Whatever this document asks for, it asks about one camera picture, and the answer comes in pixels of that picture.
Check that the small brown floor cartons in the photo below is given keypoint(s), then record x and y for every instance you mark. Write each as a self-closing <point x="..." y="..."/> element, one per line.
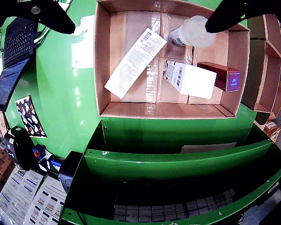
<point x="270" y="130"/>

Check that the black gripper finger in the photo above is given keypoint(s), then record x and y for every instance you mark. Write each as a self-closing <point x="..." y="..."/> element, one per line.
<point x="25" y="9"/>
<point x="236" y="14"/>

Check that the divided cardboard box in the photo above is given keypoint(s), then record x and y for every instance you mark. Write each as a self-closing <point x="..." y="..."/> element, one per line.
<point x="269" y="70"/>

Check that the white carton with black spots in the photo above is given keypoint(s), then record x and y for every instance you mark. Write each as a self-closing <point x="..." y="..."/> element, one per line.
<point x="196" y="82"/>

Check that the green metal chute bin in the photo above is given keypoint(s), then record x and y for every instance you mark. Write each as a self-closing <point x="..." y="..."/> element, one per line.
<point x="178" y="164"/>

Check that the shallow cardboard tray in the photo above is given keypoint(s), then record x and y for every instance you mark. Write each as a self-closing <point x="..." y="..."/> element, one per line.
<point x="131" y="110"/>

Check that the red product box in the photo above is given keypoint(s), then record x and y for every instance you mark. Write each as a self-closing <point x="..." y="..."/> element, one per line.
<point x="233" y="80"/>

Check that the black handset device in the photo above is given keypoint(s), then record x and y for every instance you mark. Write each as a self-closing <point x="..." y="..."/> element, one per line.
<point x="69" y="168"/>

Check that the white bottle with teal label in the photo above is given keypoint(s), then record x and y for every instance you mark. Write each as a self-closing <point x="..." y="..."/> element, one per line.
<point x="192" y="32"/>

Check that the small blue red item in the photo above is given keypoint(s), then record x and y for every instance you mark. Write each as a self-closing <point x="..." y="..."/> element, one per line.
<point x="38" y="152"/>

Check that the white power adapter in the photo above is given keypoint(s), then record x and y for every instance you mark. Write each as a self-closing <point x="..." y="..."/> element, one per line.
<point x="65" y="5"/>

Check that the stacked brown cartons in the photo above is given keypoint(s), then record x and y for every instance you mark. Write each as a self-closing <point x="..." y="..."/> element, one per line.
<point x="0" y="168"/>

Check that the white printed paper sheet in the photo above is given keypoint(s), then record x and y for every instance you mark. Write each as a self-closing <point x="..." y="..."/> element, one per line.
<point x="16" y="197"/>
<point x="49" y="201"/>

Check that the long white printed box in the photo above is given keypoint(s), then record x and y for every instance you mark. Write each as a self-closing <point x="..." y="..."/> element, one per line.
<point x="135" y="63"/>

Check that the dark keyboard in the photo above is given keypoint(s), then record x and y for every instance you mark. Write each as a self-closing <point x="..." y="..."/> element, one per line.
<point x="173" y="208"/>

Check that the black patterned card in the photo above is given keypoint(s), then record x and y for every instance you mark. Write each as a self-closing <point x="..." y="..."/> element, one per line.
<point x="30" y="117"/>

